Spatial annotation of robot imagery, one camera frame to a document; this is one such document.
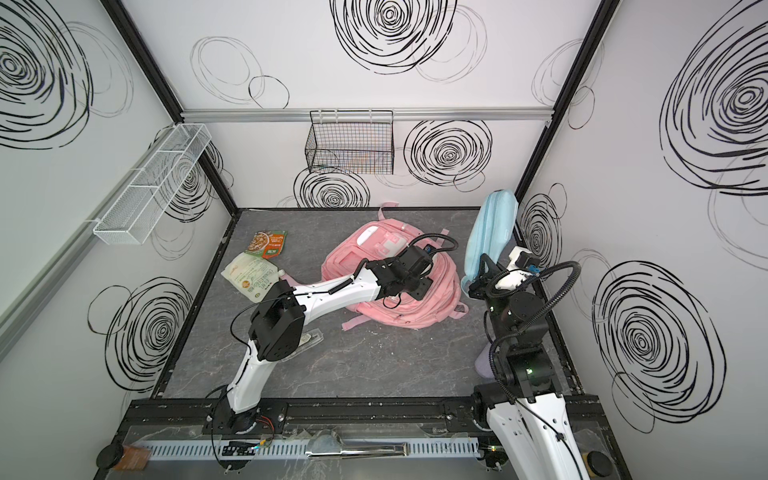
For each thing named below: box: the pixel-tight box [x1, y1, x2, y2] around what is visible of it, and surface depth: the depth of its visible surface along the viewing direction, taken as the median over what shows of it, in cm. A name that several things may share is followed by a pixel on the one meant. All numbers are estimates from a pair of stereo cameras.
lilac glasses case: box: [474, 342, 495, 379], surface depth 82 cm
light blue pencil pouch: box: [461, 190, 519, 292], surface depth 68 cm
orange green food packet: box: [245, 230, 289, 259], surface depth 110 cm
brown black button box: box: [96, 444, 152, 471], surface depth 64 cm
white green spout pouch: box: [221, 252, 286, 303], surface depth 101 cm
